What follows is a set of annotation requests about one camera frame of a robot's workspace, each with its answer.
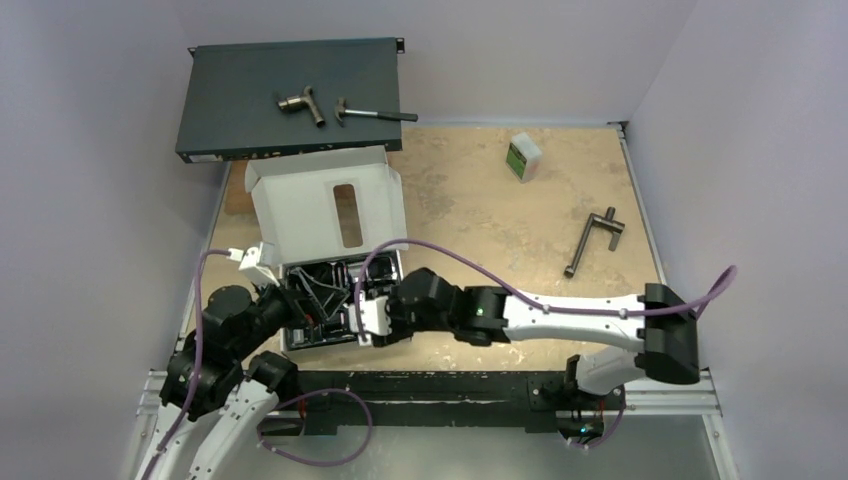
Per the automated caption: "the white hair clipper kit box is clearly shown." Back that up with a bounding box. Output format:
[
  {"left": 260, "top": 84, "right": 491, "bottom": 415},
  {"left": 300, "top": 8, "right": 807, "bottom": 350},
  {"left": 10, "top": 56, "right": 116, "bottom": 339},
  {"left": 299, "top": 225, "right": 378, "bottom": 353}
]
[{"left": 245, "top": 146, "right": 407, "bottom": 353}]

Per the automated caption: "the small claw hammer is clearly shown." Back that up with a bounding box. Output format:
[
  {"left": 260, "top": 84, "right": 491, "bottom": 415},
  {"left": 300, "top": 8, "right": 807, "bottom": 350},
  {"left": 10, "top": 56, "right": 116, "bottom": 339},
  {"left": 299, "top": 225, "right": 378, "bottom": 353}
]
[{"left": 334, "top": 97, "right": 419, "bottom": 126}]

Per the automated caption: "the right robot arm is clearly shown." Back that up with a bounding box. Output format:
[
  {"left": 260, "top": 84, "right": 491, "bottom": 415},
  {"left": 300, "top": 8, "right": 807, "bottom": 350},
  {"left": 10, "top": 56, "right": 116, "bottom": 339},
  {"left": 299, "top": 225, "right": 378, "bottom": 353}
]
[{"left": 376, "top": 268, "right": 701, "bottom": 407}]

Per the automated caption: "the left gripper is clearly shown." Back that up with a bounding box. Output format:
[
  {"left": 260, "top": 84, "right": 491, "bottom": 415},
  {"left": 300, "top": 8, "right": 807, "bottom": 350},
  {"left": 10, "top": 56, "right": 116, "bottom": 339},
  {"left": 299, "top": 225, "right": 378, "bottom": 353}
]
[{"left": 233, "top": 265, "right": 348, "bottom": 359}]

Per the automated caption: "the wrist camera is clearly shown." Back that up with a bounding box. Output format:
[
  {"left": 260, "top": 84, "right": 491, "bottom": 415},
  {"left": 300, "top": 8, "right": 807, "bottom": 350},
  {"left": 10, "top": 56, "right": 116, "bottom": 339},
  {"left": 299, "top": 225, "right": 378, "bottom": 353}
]
[
  {"left": 226, "top": 241, "right": 280, "bottom": 288},
  {"left": 354, "top": 296, "right": 392, "bottom": 346}
]

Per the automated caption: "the metal pipe tee fitting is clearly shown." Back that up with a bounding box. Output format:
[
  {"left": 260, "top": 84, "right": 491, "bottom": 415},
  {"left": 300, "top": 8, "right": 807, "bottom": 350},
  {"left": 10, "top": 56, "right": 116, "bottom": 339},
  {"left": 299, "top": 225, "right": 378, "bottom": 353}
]
[{"left": 274, "top": 85, "right": 326, "bottom": 128}]

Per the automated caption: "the metal clamp tool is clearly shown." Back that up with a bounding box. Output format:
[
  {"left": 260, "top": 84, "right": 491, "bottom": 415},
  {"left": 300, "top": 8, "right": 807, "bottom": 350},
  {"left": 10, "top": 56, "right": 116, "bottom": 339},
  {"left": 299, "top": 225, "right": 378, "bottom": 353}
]
[{"left": 564, "top": 206, "right": 626, "bottom": 278}]

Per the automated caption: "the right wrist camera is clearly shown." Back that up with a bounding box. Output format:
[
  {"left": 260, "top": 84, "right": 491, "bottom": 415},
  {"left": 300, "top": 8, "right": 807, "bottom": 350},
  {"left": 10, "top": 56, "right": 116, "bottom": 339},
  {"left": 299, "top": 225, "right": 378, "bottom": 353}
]
[{"left": 354, "top": 296, "right": 392, "bottom": 346}]

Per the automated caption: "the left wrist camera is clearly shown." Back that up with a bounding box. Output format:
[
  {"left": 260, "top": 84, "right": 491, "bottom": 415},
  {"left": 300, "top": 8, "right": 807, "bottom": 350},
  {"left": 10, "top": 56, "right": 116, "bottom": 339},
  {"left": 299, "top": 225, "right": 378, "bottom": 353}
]
[{"left": 226, "top": 241, "right": 280, "bottom": 288}]

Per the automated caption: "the wooden board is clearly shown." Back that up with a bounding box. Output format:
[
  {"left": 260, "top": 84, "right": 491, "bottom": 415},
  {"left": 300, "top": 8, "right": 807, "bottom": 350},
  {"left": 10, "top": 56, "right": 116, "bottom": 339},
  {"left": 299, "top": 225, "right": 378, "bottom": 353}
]
[{"left": 224, "top": 148, "right": 398, "bottom": 216}]

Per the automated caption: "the white foam block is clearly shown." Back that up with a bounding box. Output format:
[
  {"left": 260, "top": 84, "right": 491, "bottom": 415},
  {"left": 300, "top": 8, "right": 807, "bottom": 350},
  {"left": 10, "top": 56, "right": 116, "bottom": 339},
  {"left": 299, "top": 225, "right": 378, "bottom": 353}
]
[{"left": 505, "top": 132, "right": 543, "bottom": 183}]

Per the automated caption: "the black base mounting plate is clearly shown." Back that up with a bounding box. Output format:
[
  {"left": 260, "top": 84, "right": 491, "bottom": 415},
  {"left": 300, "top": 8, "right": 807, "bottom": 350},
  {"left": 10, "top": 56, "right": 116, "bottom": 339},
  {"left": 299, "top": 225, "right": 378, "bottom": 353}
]
[{"left": 260, "top": 371, "right": 626, "bottom": 437}]

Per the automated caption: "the black plastic insert tray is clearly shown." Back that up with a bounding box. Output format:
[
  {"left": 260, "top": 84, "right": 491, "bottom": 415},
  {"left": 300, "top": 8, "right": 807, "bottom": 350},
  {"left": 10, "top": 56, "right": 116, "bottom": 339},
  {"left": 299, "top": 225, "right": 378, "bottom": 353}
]
[{"left": 278, "top": 255, "right": 366, "bottom": 353}]

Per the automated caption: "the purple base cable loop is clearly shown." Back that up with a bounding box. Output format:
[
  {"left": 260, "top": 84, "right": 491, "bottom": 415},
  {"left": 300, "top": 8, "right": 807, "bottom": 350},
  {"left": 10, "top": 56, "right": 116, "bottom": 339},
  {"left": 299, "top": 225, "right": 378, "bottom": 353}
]
[{"left": 256, "top": 388, "right": 374, "bottom": 469}]

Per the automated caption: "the dark rack-mount equipment case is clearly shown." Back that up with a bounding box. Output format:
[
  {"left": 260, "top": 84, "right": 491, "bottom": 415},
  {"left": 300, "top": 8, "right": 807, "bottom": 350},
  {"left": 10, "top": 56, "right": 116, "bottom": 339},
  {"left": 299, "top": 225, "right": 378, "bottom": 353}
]
[{"left": 175, "top": 37, "right": 406, "bottom": 164}]

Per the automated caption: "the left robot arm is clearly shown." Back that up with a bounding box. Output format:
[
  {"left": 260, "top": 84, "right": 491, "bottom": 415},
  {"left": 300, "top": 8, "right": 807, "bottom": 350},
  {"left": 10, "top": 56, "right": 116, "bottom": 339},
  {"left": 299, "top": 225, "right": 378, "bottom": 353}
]
[{"left": 135, "top": 281, "right": 336, "bottom": 479}]

